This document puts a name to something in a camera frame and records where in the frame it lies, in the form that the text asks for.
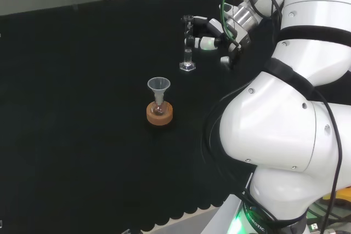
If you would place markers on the black bench cloth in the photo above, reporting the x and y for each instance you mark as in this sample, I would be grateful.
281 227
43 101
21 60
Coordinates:
82 108

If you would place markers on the clear plastic funnel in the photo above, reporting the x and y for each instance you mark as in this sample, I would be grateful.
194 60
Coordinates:
159 84

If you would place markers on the yellow stop button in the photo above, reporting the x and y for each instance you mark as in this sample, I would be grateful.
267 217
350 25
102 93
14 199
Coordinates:
344 194

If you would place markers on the round-bottom glass flask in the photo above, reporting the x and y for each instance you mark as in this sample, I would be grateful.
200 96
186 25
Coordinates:
159 109

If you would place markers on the silver USB plug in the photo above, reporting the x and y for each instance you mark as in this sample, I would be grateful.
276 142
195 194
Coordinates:
313 226

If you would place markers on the pale board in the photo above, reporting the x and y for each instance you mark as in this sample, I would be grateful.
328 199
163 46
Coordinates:
214 217

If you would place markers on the clear glass graduated cylinder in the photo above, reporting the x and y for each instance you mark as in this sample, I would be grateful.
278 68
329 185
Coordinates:
187 65

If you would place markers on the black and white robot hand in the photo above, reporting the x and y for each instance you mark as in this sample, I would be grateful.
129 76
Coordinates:
233 39

